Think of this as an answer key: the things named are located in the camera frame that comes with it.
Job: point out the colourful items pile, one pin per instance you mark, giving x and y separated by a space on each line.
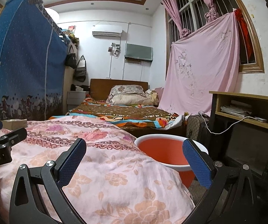
70 33

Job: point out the pink floral blanket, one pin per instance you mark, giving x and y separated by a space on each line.
101 163

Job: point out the quilted brown bag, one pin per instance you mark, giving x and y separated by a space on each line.
197 128

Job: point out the stack of papers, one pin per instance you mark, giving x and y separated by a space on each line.
235 109

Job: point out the pink curtain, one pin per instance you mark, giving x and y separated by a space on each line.
212 11
176 11

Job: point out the red cloth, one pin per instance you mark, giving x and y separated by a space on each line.
244 32

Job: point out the wooden bed headboard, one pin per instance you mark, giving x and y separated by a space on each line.
99 87

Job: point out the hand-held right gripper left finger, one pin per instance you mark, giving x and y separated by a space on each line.
72 162

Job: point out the white phone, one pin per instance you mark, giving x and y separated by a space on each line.
260 119

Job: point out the white air conditioner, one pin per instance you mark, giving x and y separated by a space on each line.
107 30

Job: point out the dark cloth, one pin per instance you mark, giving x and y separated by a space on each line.
80 87

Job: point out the pink hanging sheet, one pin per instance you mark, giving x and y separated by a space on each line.
201 63

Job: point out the beige tissue box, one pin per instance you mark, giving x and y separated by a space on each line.
15 124

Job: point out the cream cloth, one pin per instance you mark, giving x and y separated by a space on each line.
153 96

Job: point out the black handbag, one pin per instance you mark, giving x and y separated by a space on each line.
80 71
71 59

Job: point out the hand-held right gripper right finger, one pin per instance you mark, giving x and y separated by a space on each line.
197 163

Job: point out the orange plastic basin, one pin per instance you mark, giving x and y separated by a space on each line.
164 151

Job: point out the green covered wall television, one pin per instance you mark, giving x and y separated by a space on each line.
138 51

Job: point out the brown patterned blanket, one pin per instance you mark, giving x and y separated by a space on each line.
115 113

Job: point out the wooden desk shelf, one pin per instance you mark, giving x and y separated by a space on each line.
246 144

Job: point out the floral pillow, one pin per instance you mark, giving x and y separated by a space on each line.
127 89

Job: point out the white nightstand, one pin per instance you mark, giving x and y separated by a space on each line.
76 98

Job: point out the barred wooden window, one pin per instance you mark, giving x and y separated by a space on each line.
253 67

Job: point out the blue fabric wardrobe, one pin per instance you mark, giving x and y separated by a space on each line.
24 58

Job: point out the white round lamp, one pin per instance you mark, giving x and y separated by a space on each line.
52 14

